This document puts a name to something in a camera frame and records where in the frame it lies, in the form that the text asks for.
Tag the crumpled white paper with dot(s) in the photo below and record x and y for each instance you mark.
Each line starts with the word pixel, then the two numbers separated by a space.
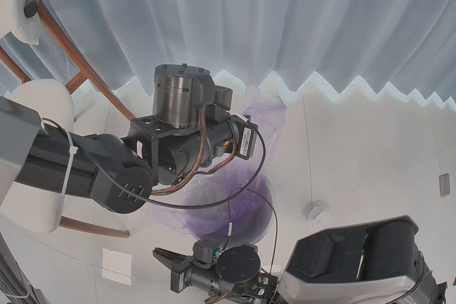
pixel 317 211

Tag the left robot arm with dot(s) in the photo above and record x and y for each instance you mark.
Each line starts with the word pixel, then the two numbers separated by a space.
pixel 107 160

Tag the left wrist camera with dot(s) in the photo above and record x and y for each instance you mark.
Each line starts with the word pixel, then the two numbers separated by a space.
pixel 223 97

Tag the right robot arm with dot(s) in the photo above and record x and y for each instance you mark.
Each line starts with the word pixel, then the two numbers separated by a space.
pixel 356 259

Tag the white trash bin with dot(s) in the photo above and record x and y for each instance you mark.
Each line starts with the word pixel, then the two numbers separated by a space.
pixel 264 224

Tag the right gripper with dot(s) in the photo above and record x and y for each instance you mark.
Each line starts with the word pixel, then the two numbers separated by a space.
pixel 199 279

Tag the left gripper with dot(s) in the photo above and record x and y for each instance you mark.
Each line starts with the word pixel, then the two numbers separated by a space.
pixel 228 138

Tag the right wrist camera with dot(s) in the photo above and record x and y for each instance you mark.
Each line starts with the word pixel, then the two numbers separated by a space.
pixel 205 249

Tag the white cushioned wooden chair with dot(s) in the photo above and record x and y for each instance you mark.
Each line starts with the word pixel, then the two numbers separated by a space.
pixel 39 138

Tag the pale blue curtain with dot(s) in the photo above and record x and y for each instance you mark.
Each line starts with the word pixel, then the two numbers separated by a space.
pixel 249 3

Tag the purple plastic bag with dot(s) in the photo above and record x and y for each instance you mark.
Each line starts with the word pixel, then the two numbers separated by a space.
pixel 267 117

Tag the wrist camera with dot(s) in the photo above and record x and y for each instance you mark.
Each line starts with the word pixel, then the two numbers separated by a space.
pixel 223 97
pixel 205 249

